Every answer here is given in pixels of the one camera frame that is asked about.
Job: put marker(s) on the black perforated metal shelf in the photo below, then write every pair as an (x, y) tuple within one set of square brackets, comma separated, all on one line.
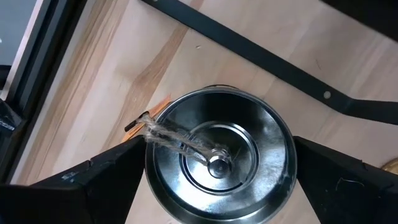
[(280, 67)]

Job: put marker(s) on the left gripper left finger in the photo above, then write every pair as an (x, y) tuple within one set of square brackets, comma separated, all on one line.
[(77, 199)]

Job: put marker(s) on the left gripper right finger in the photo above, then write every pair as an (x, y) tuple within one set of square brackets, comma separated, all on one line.
[(351, 199)]

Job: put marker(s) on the printed metal tin candle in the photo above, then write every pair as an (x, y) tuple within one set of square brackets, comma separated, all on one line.
[(248, 140)]

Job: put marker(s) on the brass candlestick holder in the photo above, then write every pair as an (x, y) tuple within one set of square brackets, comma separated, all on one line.
[(392, 166)]

